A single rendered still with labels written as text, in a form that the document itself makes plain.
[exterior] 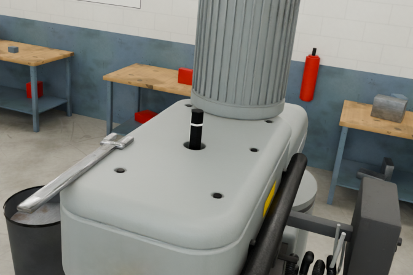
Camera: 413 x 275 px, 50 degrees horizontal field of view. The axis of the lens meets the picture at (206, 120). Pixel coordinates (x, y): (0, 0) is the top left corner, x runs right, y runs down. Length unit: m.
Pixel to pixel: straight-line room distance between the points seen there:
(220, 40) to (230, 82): 0.08
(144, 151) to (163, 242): 0.19
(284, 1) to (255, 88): 0.17
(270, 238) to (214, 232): 0.16
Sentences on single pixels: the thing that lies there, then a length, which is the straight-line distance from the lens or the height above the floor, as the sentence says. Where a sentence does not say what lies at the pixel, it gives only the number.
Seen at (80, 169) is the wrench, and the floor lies 1.90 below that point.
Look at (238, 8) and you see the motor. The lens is 0.81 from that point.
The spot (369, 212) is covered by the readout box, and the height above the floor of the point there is 1.72.
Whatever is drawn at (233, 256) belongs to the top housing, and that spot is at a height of 1.84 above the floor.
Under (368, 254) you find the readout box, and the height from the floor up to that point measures 1.64.
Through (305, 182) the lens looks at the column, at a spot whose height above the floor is 1.56.
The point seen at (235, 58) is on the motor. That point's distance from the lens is 0.83.
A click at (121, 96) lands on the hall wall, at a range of 5.82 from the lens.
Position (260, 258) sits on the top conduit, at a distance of 0.63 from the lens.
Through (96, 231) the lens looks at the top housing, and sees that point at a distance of 0.59.
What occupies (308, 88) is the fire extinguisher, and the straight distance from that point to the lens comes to 4.85.
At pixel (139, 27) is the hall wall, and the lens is 5.52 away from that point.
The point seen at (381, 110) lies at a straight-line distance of 4.48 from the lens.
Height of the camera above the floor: 2.18
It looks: 20 degrees down
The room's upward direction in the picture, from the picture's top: 5 degrees clockwise
